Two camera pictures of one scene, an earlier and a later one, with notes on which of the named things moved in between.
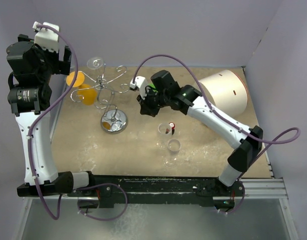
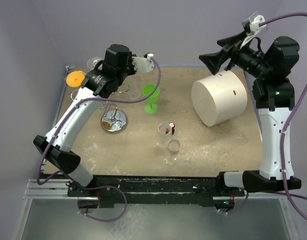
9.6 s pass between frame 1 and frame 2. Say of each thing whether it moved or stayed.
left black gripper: moved
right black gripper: moved
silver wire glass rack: stayed
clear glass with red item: stayed
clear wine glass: stayed
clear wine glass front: stayed
